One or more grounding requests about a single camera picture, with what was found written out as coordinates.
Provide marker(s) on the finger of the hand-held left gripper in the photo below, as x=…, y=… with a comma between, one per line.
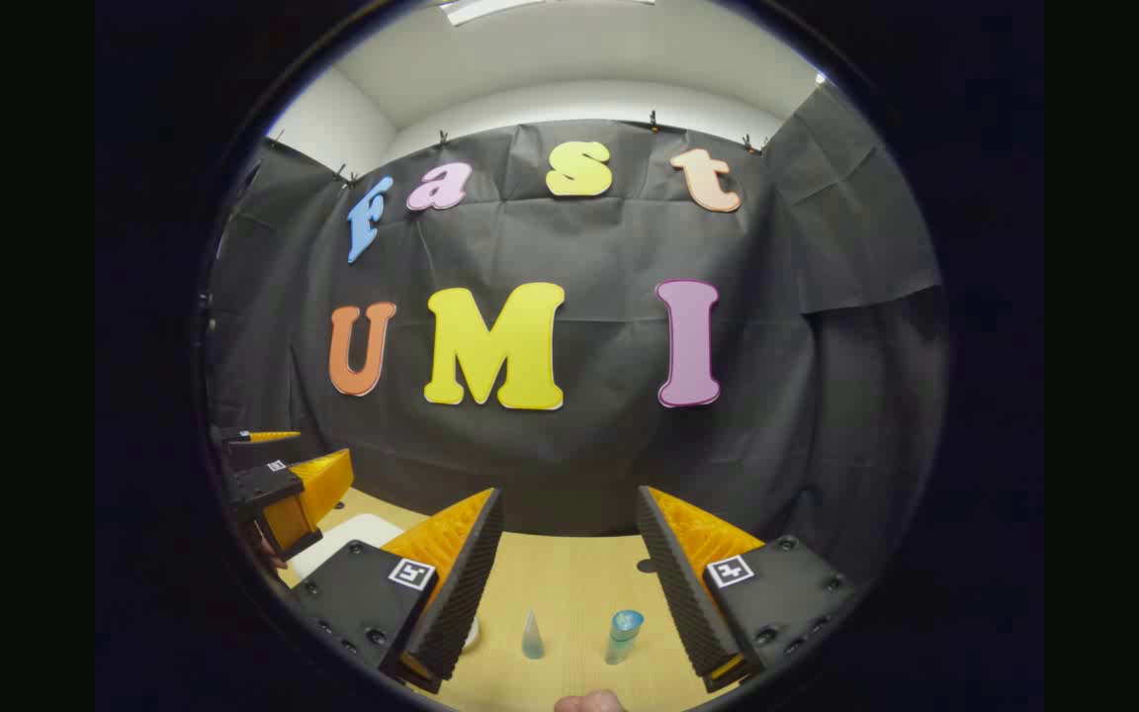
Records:
x=263, y=485
x=253, y=450

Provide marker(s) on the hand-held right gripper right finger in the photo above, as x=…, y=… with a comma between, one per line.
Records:
x=678, y=583

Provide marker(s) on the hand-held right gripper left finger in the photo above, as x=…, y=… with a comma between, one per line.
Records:
x=466, y=583

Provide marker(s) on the blue skin care bottle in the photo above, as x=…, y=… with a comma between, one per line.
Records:
x=621, y=638

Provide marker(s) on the translucent skin care tube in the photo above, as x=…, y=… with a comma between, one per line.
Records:
x=532, y=641

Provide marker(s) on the white suitcase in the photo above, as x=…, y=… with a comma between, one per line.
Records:
x=332, y=554

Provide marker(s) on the black backdrop cloth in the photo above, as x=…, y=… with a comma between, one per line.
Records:
x=609, y=455

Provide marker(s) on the ceiling light panel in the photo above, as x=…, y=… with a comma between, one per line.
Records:
x=490, y=8

